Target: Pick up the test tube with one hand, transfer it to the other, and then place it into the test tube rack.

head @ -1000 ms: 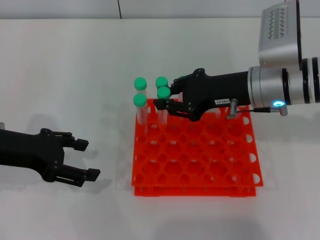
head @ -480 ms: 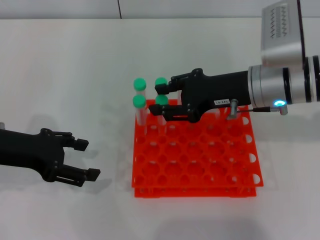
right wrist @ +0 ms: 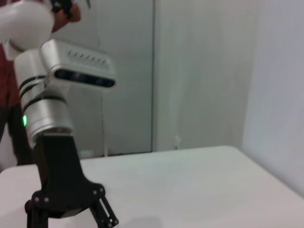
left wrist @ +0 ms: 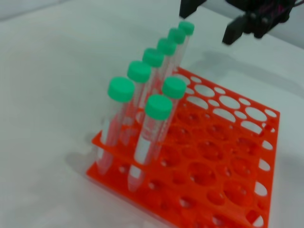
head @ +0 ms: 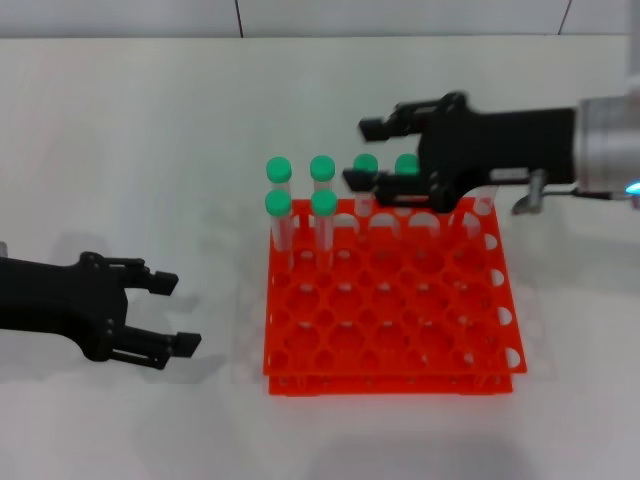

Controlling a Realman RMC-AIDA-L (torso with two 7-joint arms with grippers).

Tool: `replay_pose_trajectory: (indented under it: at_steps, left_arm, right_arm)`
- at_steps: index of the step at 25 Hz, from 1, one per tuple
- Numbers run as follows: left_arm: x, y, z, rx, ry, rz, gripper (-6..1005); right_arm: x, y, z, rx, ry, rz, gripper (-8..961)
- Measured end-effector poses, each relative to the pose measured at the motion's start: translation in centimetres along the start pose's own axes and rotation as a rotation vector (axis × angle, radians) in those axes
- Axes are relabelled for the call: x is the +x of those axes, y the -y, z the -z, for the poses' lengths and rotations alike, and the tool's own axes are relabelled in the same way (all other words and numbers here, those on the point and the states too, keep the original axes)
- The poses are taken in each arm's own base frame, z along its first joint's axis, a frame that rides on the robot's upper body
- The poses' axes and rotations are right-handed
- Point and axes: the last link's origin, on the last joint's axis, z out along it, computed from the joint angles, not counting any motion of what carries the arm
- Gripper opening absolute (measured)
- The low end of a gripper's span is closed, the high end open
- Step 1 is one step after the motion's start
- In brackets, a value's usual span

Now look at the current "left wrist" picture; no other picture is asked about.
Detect orange test tube rack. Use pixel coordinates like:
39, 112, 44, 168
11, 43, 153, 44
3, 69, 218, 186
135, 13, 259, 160
85, 66, 281, 228

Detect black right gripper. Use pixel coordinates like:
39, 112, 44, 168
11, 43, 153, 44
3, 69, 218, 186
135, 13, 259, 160
179, 0, 297, 46

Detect clear tube green cap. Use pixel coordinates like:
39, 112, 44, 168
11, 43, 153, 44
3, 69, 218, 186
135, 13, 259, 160
120, 60, 152, 145
95, 76, 135, 176
140, 47, 165, 112
163, 28, 187, 81
127, 94, 173, 193
172, 20, 195, 74
152, 38, 178, 95
153, 76, 187, 163

